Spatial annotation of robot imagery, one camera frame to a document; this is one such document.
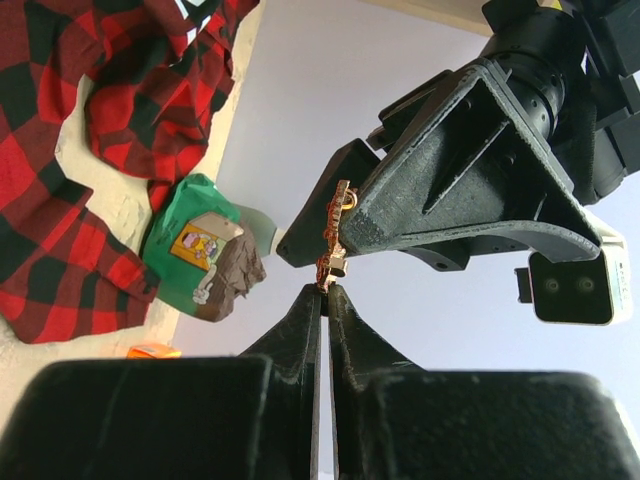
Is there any orange leaf brooch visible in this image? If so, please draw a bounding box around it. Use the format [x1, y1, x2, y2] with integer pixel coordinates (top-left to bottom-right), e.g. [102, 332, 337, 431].
[316, 180, 358, 294]

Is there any green pouch with brown top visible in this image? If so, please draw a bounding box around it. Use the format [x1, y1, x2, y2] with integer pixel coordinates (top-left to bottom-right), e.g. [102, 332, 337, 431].
[142, 173, 266, 323]

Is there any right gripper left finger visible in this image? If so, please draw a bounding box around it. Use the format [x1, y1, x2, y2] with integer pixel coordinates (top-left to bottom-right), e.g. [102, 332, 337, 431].
[1, 285, 323, 479]

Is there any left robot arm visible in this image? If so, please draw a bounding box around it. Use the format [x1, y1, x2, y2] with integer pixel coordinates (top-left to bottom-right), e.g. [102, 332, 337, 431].
[277, 1, 639, 271]

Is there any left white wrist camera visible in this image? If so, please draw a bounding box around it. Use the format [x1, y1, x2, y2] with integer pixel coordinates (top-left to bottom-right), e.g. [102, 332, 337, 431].
[514, 214, 633, 326]

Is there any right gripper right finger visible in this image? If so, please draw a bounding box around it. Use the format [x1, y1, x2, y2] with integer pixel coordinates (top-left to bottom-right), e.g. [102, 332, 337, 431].
[327, 286, 639, 479]

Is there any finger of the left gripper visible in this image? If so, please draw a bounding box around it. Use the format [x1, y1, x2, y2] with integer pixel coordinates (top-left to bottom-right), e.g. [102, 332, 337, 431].
[276, 139, 380, 268]

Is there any red black plaid shirt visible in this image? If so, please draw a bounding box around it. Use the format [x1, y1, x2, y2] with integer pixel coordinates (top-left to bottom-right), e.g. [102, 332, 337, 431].
[1, 1, 255, 344]

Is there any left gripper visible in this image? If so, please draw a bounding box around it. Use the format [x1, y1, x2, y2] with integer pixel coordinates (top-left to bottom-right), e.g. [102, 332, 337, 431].
[340, 61, 600, 262]

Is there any orange snack box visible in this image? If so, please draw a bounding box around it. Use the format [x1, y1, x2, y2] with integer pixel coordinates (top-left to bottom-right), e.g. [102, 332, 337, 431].
[127, 344, 182, 359]

